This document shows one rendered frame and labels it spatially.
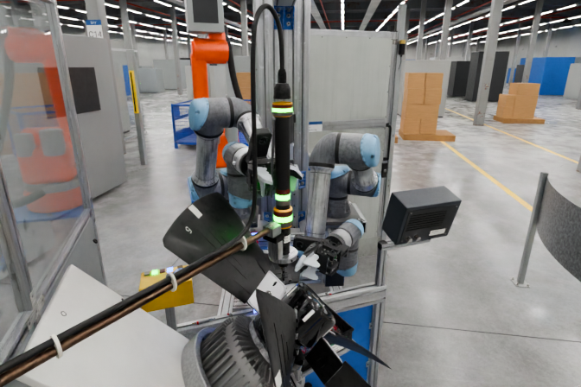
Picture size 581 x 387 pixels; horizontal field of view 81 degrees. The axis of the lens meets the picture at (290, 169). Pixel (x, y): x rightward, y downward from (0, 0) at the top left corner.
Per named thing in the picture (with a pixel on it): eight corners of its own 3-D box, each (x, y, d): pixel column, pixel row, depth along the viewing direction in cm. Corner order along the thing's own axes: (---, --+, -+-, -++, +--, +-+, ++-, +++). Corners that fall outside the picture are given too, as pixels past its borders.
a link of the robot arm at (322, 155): (306, 128, 124) (292, 263, 122) (336, 129, 120) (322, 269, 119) (314, 133, 135) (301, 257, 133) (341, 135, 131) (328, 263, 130)
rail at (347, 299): (157, 355, 118) (155, 336, 115) (157, 346, 121) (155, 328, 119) (385, 301, 145) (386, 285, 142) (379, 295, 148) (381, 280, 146)
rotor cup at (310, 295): (274, 364, 67) (322, 318, 67) (245, 307, 77) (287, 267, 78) (308, 376, 76) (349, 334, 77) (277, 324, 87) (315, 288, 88)
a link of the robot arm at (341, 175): (326, 187, 175) (327, 162, 171) (353, 191, 171) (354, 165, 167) (321, 196, 164) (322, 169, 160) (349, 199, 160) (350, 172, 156)
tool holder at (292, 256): (280, 271, 76) (280, 231, 73) (257, 261, 80) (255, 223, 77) (303, 255, 83) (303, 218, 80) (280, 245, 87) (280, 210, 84)
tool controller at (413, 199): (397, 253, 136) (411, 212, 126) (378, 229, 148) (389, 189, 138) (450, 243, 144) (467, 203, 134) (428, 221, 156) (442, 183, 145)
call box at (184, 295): (142, 317, 109) (138, 288, 106) (144, 298, 118) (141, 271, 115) (194, 307, 114) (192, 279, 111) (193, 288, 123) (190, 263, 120)
